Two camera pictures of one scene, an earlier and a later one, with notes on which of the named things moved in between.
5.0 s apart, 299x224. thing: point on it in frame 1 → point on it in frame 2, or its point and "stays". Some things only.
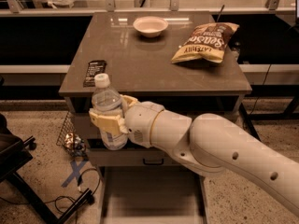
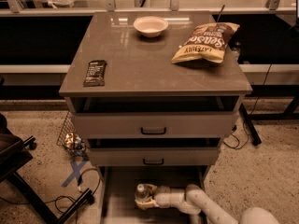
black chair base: x=15 y=154 stays
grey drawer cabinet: x=135 y=49 stays
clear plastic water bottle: x=107 y=101 → x=142 y=194
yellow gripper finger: x=129 y=99 → x=151 y=188
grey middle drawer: x=132 y=157 stays
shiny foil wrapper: x=75 y=145 stays
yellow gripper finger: x=112 y=124 → x=142 y=205
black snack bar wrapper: x=93 y=68 stays
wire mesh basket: x=70 y=140 stays
